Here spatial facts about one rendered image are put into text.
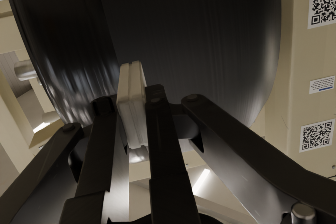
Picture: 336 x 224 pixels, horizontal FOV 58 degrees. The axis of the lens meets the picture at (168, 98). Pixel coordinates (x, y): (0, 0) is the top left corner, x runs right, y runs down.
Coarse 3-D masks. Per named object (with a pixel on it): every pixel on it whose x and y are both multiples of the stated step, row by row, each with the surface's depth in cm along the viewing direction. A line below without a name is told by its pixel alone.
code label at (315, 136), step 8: (328, 120) 64; (304, 128) 64; (312, 128) 65; (320, 128) 65; (328, 128) 65; (304, 136) 65; (312, 136) 66; (320, 136) 66; (328, 136) 66; (304, 144) 67; (312, 144) 67; (320, 144) 67; (328, 144) 68
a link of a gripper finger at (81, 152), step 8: (112, 96) 19; (120, 120) 16; (88, 128) 15; (120, 128) 15; (88, 136) 15; (120, 136) 15; (80, 144) 15; (72, 152) 15; (80, 152) 15; (72, 160) 15; (80, 160) 15
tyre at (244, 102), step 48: (48, 0) 28; (96, 0) 28; (144, 0) 28; (192, 0) 28; (240, 0) 29; (48, 48) 30; (96, 48) 29; (144, 48) 30; (192, 48) 30; (240, 48) 31; (48, 96) 35; (96, 96) 32; (240, 96) 35
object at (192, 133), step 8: (152, 88) 19; (160, 88) 18; (152, 96) 17; (160, 96) 17; (176, 104) 16; (176, 112) 15; (184, 112) 15; (176, 120) 15; (184, 120) 15; (192, 120) 15; (176, 128) 15; (184, 128) 15; (192, 128) 15; (184, 136) 15; (192, 136) 15; (200, 136) 15
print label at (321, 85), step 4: (332, 76) 58; (316, 80) 58; (320, 80) 58; (324, 80) 59; (328, 80) 59; (332, 80) 59; (312, 84) 59; (316, 84) 59; (320, 84) 59; (324, 84) 59; (328, 84) 59; (332, 84) 59; (312, 88) 59; (316, 88) 59; (320, 88) 59; (324, 88) 60; (328, 88) 60; (332, 88) 60; (312, 92) 60; (316, 92) 60
